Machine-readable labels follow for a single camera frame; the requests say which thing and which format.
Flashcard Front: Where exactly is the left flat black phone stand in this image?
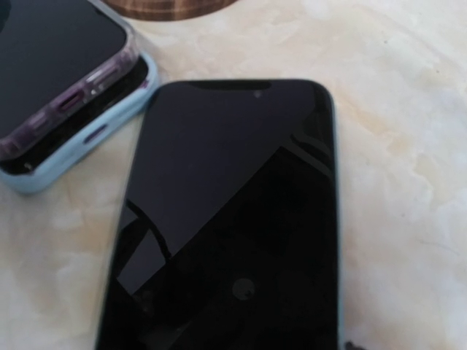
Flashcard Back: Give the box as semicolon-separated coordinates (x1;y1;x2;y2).
104;0;236;22

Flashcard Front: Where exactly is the blue cased bottom phone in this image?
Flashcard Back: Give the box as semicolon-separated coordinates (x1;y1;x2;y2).
1;52;158;194

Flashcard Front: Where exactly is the black phone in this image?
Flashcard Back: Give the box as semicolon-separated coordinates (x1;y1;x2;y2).
1;1;139;160
96;79;343;349

